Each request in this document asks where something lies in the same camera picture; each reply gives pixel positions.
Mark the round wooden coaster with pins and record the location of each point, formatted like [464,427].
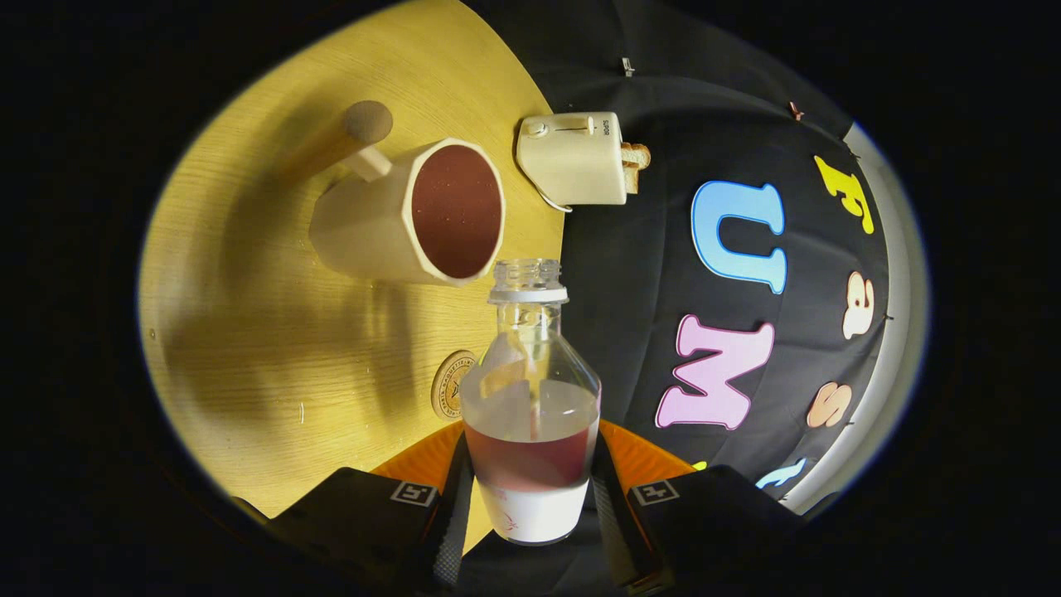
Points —
[448,390]

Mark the pink clip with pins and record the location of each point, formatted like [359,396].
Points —
[796,110]

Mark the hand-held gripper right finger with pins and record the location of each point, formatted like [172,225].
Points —
[613,531]

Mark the wooden table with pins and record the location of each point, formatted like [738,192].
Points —
[273,356]

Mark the toast slice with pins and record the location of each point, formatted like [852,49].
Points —
[637,155]
[632,179]

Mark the clear juice bottle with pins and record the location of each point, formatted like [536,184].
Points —
[530,464]

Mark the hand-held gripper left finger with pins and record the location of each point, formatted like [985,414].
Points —
[452,531]

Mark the cream toaster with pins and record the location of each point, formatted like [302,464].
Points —
[572,162]

